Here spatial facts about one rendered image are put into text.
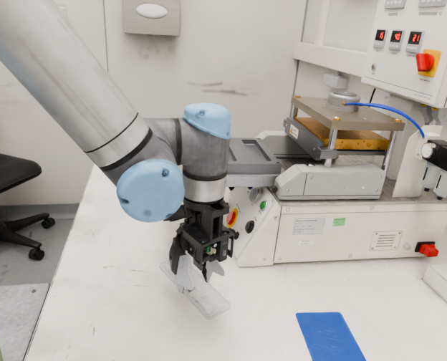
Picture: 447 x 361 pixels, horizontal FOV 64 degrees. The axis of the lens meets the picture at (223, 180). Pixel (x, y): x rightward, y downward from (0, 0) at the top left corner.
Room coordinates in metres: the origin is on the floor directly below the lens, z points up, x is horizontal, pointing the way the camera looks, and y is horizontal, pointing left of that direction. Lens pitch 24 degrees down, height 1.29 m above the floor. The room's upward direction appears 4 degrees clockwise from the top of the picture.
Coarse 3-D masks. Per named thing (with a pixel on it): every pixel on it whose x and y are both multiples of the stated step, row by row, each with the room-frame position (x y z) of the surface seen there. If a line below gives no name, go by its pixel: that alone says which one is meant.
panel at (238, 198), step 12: (228, 192) 1.00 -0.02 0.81; (240, 192) 0.92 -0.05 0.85; (264, 192) 0.80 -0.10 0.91; (240, 204) 0.87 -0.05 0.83; (252, 204) 0.81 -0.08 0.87; (240, 216) 0.83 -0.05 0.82; (252, 216) 0.78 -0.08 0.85; (264, 216) 0.73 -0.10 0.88; (240, 228) 0.79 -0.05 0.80; (252, 228) 0.74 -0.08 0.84; (240, 240) 0.76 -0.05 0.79; (240, 252) 0.72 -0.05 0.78
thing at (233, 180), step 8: (232, 176) 0.75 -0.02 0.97; (240, 176) 0.76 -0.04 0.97; (248, 176) 0.76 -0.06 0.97; (256, 176) 0.76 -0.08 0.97; (264, 176) 0.77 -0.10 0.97; (272, 176) 0.77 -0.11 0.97; (232, 184) 0.75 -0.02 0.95; (240, 184) 0.76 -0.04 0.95; (248, 184) 0.76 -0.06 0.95; (256, 184) 0.76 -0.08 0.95; (264, 184) 0.77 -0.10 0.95; (272, 184) 0.77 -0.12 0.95
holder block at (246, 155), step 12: (240, 144) 0.91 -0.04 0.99; (252, 144) 0.96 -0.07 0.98; (264, 144) 0.93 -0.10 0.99; (240, 156) 0.81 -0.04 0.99; (252, 156) 0.86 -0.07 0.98; (264, 156) 0.86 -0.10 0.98; (228, 168) 0.76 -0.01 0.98; (240, 168) 0.77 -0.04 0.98; (252, 168) 0.77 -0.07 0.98; (264, 168) 0.78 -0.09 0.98; (276, 168) 0.78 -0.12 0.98
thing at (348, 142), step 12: (300, 120) 0.96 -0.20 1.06; (312, 120) 0.97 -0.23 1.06; (312, 132) 0.86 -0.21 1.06; (324, 132) 0.86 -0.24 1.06; (348, 132) 0.88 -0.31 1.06; (360, 132) 0.89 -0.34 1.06; (372, 132) 0.89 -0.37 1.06; (336, 144) 0.81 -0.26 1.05; (348, 144) 0.81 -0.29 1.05; (360, 144) 0.82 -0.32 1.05; (372, 144) 0.82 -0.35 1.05; (384, 144) 0.83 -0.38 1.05
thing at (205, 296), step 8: (160, 264) 0.62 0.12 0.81; (168, 264) 0.62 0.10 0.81; (168, 272) 0.59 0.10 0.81; (192, 272) 0.60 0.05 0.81; (200, 280) 0.57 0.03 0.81; (184, 288) 0.55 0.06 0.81; (200, 288) 0.55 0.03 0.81; (208, 288) 0.55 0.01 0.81; (192, 296) 0.53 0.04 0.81; (200, 296) 0.53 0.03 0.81; (208, 296) 0.53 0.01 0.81; (216, 296) 0.53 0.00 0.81; (200, 304) 0.51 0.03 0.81; (208, 304) 0.51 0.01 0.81; (216, 304) 0.51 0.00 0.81; (224, 304) 0.51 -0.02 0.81; (208, 312) 0.49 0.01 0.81
